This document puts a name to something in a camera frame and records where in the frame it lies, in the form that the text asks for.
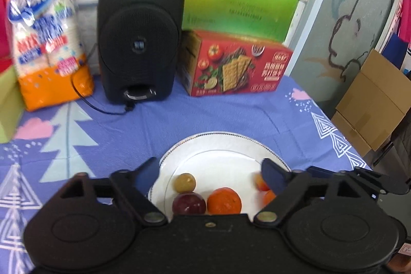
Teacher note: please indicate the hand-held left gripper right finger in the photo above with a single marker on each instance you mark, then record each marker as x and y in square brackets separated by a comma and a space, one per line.
[273, 176]

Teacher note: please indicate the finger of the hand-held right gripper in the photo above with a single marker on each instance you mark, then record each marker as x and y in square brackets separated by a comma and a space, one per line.
[379, 182]

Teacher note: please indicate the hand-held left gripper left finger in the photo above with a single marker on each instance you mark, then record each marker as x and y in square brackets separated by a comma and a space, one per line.
[147, 173]

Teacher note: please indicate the small red fruit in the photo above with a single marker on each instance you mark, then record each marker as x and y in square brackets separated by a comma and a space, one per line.
[260, 182]

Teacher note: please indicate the orange tangerine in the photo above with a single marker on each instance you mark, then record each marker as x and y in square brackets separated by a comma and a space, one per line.
[269, 197]
[223, 200]

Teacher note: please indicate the small olive brown fruit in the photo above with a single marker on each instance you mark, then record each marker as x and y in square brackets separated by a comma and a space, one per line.
[184, 182]

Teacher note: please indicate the dark red plum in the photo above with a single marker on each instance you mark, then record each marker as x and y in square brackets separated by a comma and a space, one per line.
[188, 204]

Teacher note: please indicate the white plate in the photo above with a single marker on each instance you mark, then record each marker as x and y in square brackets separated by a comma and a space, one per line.
[221, 155]

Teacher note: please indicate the plain brown cardboard box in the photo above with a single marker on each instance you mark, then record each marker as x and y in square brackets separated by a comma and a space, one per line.
[372, 107]

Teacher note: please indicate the blue printed tablecloth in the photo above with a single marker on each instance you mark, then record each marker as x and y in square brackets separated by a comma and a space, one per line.
[224, 115]

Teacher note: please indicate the red cracker box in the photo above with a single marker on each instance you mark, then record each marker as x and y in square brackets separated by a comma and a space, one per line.
[237, 67]

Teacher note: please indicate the black speaker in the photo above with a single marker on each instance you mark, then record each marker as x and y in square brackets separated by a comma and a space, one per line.
[139, 36]

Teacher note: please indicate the green shoe box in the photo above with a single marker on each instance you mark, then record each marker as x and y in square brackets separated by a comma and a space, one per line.
[9, 107]

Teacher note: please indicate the pink paper bag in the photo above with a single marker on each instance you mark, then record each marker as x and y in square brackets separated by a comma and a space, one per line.
[404, 17]

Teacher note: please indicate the orange paper cup pack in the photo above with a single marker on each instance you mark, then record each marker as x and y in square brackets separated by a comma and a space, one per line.
[48, 36]

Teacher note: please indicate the red flat box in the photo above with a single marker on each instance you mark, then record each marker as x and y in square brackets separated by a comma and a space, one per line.
[5, 64]

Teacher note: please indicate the magenta gift bag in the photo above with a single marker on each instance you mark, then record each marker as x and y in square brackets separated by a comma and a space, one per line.
[6, 4]

